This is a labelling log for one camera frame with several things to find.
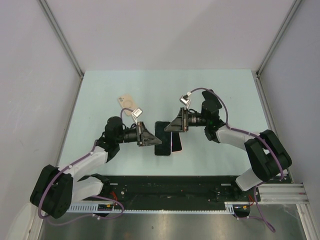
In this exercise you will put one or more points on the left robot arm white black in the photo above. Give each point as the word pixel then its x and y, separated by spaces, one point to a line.
pixel 57 187

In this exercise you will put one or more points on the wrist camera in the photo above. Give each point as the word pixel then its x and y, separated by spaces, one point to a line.
pixel 135 114
pixel 185 100

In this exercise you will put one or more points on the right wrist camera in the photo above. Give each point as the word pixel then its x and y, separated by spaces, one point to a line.
pixel 185 100

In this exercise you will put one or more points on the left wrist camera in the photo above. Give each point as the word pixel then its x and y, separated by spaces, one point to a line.
pixel 135 114

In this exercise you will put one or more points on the left aluminium corner post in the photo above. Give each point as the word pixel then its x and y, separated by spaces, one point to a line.
pixel 49 14

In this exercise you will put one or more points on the right aluminium corner post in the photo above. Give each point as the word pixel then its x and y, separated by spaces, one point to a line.
pixel 279 35

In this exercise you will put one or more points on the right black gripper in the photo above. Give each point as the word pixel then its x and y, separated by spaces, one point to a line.
pixel 178 125

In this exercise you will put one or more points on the white slotted cable duct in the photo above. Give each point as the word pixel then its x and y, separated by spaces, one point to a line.
pixel 208 207

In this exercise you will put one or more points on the aluminium corner post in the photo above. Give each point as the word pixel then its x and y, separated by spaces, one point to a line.
pixel 49 14
pixel 279 35

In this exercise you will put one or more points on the beige magsafe phone case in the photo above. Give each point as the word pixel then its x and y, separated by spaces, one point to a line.
pixel 127 102

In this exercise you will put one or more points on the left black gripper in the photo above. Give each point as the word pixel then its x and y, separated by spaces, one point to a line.
pixel 145 138

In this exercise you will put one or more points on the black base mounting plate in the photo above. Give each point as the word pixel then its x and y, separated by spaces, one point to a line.
pixel 182 190

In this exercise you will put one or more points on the pink phone case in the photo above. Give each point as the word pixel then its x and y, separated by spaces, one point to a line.
pixel 177 152

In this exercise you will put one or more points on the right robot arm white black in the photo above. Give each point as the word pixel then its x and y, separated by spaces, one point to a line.
pixel 267 156

